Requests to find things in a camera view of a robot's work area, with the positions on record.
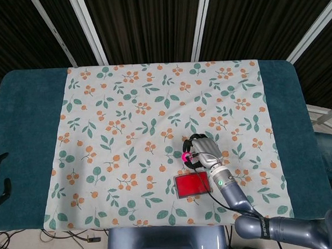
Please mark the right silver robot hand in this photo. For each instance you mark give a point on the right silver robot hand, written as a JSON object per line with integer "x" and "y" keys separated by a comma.
{"x": 205, "y": 151}

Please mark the blue-grey robot torso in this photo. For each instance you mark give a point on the blue-grey robot torso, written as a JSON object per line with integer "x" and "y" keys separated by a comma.
{"x": 166, "y": 243}

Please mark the teal table mat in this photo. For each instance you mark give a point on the teal table mat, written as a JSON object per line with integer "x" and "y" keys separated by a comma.
{"x": 156, "y": 145}

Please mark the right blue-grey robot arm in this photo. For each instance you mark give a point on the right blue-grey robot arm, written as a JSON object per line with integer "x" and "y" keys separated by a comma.
{"x": 244, "y": 204}

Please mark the pink small cup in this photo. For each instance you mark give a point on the pink small cup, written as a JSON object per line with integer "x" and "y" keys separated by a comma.
{"x": 183, "y": 156}

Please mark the red rectangular tray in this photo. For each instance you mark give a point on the red rectangular tray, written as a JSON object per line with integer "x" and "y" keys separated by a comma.
{"x": 192, "y": 184}

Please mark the white metal frame post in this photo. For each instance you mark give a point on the white metal frame post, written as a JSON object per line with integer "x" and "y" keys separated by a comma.
{"x": 54, "y": 31}
{"x": 202, "y": 22}
{"x": 313, "y": 29}
{"x": 88, "y": 29}

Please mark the floral patterned cloth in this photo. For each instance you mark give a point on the floral patterned cloth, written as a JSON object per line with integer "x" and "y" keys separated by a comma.
{"x": 167, "y": 141}

